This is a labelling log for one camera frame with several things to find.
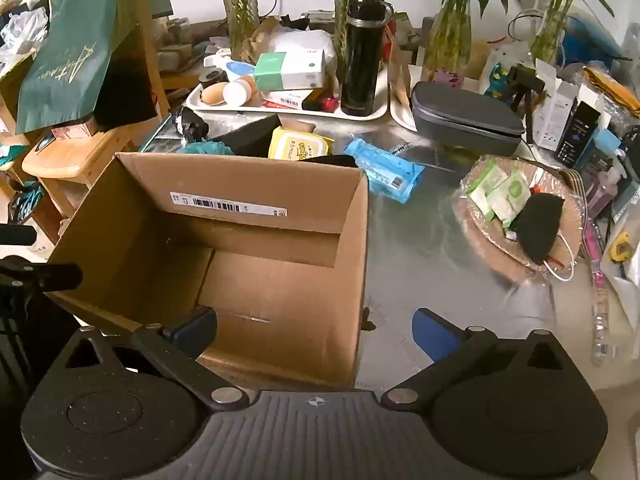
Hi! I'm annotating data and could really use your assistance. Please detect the green white sachet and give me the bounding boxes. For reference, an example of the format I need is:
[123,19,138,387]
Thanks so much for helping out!
[467,160,508,221]
[487,169,532,226]

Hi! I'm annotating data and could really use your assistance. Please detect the silver foil mat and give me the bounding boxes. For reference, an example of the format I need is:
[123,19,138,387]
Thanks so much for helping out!
[140,110,556,391]

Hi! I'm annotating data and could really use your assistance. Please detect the black plastic wrapper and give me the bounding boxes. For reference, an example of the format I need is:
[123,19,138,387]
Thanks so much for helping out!
[171,107,209,142]

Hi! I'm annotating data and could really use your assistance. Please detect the teal cloth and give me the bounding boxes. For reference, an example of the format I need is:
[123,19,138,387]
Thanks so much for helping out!
[176,141,236,157]

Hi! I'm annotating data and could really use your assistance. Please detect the yellow wet wipes pack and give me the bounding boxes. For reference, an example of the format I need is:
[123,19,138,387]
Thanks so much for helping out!
[268,126,335,162]

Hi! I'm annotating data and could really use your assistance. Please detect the woven basket tray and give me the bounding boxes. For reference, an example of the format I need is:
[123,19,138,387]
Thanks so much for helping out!
[454,156,583,281]

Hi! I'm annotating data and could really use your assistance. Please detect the green tote bag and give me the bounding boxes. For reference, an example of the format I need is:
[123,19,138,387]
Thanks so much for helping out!
[15,0,151,121]

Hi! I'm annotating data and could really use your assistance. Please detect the wooden chair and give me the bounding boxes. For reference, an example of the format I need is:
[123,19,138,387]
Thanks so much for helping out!
[20,0,173,241]

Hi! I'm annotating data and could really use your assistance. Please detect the black carton box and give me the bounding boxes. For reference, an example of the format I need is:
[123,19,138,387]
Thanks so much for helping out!
[555,101,601,166]

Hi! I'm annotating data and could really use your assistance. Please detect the brown paper bag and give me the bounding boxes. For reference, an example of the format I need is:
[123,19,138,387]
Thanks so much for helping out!
[250,17,281,61]
[390,50,426,111]

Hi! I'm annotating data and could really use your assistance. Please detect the grey zip case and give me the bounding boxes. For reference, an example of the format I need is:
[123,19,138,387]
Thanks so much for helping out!
[411,81,526,157]

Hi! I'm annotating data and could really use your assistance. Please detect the blue wet wipes pack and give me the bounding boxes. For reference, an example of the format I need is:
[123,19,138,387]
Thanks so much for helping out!
[344,137,425,204]

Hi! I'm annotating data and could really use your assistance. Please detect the tan leather pouch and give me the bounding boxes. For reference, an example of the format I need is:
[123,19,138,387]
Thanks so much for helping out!
[201,82,228,106]

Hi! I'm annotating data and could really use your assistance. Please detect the red white flat box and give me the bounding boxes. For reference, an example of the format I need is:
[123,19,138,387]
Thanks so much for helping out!
[260,87,326,110]

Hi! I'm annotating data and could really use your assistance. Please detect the red black small item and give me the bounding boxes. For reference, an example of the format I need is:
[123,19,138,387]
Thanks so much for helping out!
[302,95,341,112]

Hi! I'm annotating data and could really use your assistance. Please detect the white wrapped tissue package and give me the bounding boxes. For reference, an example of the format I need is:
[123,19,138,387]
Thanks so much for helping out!
[270,30,336,61]

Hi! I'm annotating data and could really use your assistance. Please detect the white plastic tray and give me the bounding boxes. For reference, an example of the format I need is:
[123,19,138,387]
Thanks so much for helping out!
[390,65,426,132]
[184,67,391,121]

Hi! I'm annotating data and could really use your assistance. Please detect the blue bag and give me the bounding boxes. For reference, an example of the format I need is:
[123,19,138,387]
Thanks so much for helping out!
[567,15,621,61]

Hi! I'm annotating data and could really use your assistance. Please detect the black mini tripod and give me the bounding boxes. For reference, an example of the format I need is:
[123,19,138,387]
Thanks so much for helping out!
[507,65,546,143]

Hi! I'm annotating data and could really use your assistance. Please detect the clear plastic bottle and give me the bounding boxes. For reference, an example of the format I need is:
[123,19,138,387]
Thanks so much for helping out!
[590,270,621,367]

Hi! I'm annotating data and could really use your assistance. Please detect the white spray bottle blue label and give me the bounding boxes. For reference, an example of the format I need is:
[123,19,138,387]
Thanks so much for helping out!
[202,52,258,81]

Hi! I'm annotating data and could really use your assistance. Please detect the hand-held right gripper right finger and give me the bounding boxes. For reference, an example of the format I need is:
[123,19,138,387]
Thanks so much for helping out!
[381,308,576,409]

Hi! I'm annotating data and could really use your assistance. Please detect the green white tissue pack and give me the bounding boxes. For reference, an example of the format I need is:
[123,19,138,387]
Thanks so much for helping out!
[253,50,326,92]

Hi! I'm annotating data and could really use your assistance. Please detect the pink spray bottle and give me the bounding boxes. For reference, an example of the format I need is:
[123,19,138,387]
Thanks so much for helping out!
[585,167,626,221]

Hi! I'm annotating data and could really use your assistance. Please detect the white carton box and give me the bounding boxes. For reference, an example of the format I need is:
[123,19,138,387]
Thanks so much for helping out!
[532,60,581,151]

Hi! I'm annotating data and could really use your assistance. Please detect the white plastic bag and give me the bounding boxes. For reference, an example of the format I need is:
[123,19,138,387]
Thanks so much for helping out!
[0,10,48,76]

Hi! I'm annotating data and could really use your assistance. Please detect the orange bottle white cap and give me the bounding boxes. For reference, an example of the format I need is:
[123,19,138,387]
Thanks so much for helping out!
[222,76,259,107]

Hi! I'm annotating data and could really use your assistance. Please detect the black thermos bottle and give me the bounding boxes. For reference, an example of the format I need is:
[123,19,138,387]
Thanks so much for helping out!
[340,0,395,116]

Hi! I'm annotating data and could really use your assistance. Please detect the black face mask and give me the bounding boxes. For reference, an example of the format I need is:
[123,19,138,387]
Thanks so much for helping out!
[511,192,576,281]

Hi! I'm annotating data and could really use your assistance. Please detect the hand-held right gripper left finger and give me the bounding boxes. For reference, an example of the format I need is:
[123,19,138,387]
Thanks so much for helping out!
[62,306,251,411]

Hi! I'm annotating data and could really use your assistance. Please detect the blue carton box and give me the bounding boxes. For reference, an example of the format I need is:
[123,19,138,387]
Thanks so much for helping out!
[575,127,621,176]

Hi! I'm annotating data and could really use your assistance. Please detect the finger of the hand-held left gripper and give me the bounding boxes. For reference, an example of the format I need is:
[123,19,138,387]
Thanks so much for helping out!
[0,258,84,295]
[0,225,39,247]

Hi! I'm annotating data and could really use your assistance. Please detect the black garment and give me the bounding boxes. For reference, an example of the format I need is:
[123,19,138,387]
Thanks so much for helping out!
[95,55,161,132]

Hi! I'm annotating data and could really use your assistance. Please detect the black foam block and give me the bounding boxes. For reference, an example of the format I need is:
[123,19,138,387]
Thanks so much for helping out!
[212,114,281,158]

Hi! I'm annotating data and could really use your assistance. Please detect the colourful printed plastic bag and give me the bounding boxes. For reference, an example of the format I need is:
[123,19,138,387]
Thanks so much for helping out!
[482,42,531,97]

